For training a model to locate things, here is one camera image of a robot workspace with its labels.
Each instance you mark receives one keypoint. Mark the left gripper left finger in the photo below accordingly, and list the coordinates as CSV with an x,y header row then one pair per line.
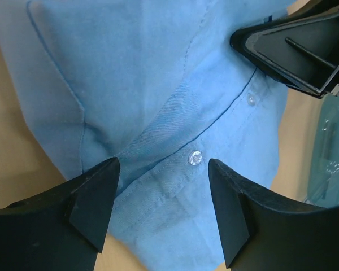
x,y
63,228

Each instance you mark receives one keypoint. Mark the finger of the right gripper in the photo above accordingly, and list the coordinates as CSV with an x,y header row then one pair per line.
x,y
301,52

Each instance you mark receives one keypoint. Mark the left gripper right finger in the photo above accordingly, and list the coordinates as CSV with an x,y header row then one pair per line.
x,y
263,230

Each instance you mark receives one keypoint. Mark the blue long sleeve shirt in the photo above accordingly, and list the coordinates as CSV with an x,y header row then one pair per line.
x,y
157,85

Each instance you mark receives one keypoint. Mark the translucent teal plastic bin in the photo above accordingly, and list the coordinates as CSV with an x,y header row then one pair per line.
x,y
323,182

